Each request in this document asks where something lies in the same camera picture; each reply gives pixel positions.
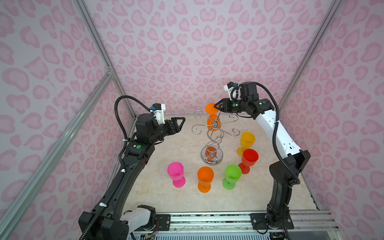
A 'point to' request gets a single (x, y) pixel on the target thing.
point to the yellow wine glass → (247, 139)
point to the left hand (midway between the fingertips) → (181, 117)
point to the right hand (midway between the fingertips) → (217, 104)
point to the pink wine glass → (175, 170)
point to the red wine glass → (249, 158)
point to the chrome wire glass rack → (212, 153)
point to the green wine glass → (233, 173)
